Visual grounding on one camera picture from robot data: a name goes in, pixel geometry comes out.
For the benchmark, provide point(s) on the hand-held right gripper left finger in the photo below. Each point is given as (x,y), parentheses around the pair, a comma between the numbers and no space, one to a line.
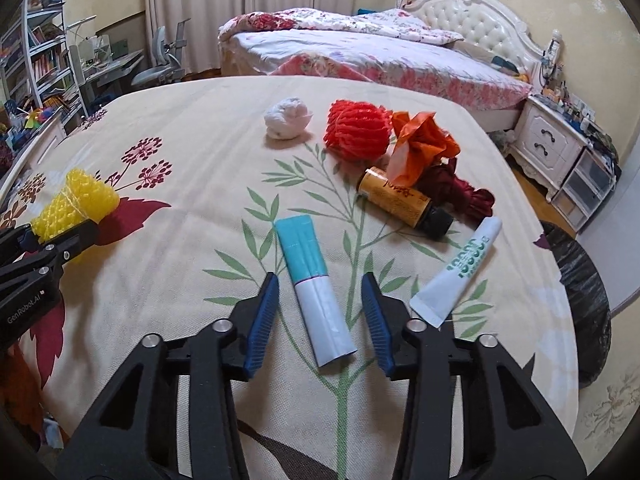
(260,325)

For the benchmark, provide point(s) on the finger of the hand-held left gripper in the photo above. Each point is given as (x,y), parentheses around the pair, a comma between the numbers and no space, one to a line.
(55,255)
(15,242)

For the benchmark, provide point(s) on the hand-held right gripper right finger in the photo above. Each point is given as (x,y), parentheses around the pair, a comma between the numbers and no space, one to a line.
(377,325)

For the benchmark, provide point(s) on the yellow foam fruit net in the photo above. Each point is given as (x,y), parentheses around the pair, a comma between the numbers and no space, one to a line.
(75,200)

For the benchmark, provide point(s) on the teal and white tube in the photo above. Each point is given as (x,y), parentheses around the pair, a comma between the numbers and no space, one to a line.
(312,280)

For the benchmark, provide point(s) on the white tube with green print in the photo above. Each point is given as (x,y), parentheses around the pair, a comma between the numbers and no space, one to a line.
(460,270)

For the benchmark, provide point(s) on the amber bottle with black cap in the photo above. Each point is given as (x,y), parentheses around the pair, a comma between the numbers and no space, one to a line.
(395,197)

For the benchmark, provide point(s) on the dark red cloth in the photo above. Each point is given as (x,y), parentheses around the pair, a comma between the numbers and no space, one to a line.
(450,185)

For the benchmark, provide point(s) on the orange plastic bag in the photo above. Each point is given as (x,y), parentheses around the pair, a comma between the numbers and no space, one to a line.
(425,145)

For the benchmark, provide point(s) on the red foam fruit net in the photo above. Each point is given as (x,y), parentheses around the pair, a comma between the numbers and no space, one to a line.
(355,130)

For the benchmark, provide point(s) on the bin with black bag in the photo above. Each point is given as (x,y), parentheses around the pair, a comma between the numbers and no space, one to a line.
(585,310)

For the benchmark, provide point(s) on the white tissue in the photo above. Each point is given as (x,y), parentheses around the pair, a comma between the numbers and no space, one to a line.
(287,117)

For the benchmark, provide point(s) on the floral printed tablecloth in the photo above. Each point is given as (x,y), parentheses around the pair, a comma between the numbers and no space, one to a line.
(200,160)

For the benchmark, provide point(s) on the bookshelf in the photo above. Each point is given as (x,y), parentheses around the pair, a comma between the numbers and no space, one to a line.
(45,60)

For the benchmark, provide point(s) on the study desk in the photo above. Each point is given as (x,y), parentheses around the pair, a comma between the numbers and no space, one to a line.
(110,65)

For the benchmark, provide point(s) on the grey desk chair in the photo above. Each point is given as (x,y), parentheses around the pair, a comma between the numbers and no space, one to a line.
(165,65)

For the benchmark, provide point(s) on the white nightstand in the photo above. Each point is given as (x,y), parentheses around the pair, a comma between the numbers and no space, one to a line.
(545,140)

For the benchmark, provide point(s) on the clear plastic drawer unit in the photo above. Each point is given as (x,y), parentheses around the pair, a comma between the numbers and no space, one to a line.
(585,185)

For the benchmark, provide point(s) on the white bed with tufted headboard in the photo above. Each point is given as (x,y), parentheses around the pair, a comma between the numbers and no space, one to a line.
(375,55)

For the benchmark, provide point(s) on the beige curtain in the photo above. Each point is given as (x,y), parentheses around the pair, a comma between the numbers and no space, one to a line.
(200,10)

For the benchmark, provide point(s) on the pile of small nightstand items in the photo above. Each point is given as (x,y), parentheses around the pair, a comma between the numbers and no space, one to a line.
(575,110)

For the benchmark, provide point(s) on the floral quilt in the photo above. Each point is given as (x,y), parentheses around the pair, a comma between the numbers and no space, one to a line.
(350,25)

